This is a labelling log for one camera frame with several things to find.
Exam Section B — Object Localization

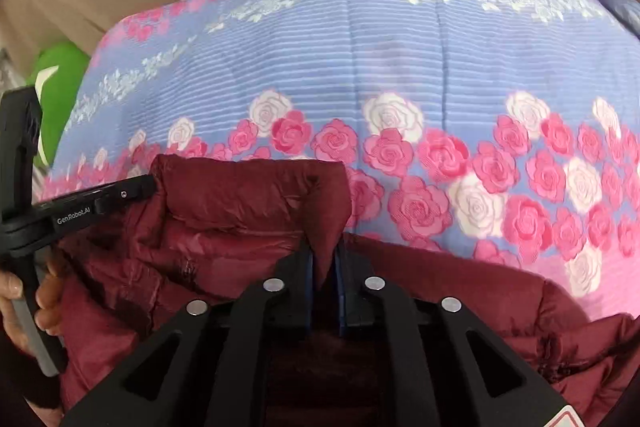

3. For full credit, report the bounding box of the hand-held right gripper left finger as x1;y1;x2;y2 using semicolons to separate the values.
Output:
60;239;315;427

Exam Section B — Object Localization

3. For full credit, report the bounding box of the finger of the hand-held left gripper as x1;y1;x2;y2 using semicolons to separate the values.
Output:
95;174;157;215

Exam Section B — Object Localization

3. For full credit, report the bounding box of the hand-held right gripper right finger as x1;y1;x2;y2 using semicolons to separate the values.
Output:
336;241;586;427

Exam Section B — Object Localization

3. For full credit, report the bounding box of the maroon puffer jacket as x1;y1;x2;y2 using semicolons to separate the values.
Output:
50;154;640;427

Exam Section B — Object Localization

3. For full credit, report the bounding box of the person's left hand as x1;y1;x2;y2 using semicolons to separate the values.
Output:
0;252;65;358

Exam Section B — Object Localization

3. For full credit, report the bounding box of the green pillow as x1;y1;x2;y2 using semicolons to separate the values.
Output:
25;42;91;168

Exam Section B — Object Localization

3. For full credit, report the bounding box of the pink floral bedsheet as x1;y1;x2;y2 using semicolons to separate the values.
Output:
42;0;640;333

